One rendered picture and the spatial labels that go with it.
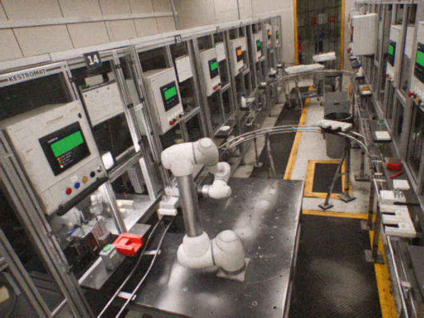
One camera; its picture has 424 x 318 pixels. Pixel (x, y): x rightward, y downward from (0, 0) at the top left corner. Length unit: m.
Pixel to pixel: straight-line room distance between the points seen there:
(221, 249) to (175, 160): 0.58
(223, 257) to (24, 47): 5.22
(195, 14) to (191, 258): 9.36
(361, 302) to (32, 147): 2.42
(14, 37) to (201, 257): 5.13
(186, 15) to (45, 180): 9.45
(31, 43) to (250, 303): 5.57
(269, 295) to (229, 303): 0.23
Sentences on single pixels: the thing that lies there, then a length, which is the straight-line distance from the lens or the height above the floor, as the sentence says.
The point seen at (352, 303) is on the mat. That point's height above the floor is 0.01.
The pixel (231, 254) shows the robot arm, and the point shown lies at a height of 0.87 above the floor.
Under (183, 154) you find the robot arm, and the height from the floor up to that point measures 1.46.
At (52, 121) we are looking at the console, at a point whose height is 1.78.
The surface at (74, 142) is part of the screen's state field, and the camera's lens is 1.67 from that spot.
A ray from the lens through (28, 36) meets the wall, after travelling 6.25.
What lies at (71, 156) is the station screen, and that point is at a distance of 1.66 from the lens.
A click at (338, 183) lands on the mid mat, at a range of 4.00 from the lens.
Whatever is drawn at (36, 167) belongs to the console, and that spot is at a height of 1.61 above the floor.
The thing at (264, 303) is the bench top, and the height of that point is 0.68.
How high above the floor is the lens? 2.08
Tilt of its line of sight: 25 degrees down
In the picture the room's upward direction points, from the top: 10 degrees counter-clockwise
